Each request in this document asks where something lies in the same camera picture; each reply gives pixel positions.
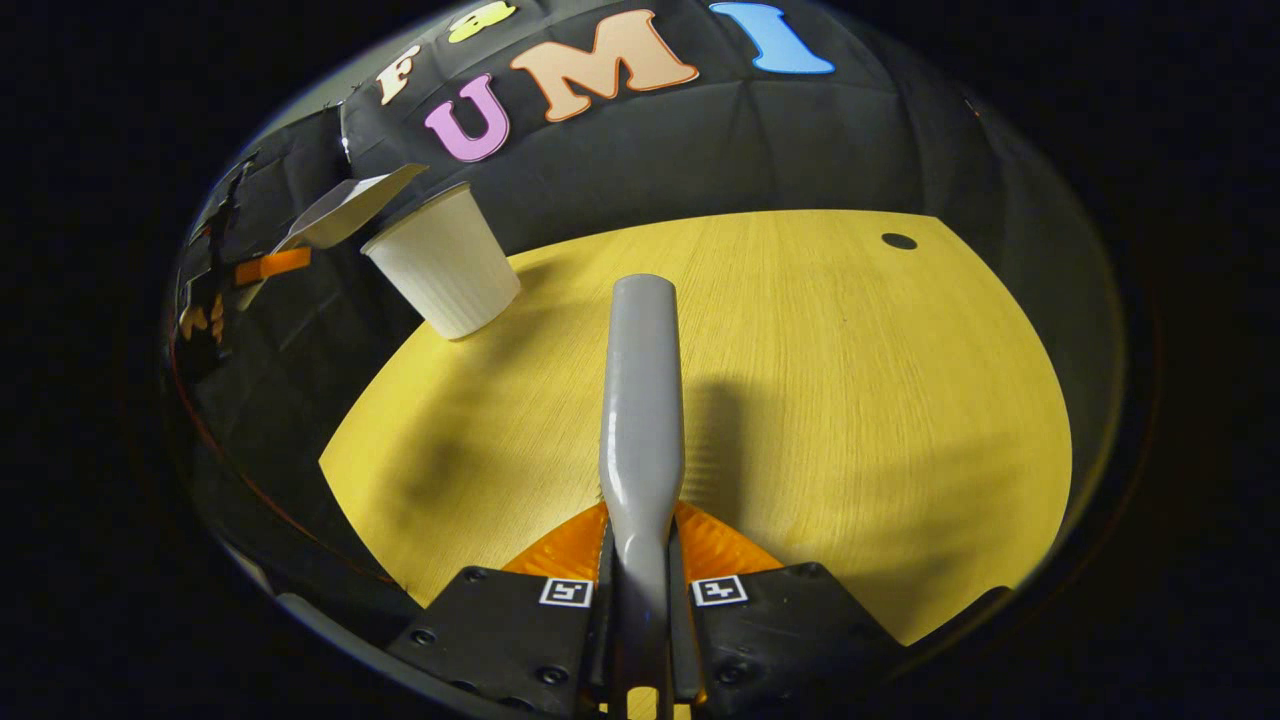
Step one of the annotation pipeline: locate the grey plastic dustpan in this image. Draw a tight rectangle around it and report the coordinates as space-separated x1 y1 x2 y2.
237 163 429 313

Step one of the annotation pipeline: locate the black backdrop cloth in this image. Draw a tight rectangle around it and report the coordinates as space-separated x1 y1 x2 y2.
175 0 1121 601

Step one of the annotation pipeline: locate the small grey broom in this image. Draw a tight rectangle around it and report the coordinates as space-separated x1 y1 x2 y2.
598 274 687 720

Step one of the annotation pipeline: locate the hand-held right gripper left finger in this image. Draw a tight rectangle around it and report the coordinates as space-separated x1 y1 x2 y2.
385 502 613 719

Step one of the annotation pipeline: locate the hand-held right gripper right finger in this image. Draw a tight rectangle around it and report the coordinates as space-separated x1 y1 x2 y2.
672 502 909 719

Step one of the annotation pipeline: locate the dark stand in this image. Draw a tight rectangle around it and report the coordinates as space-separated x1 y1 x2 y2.
200 150 259 263

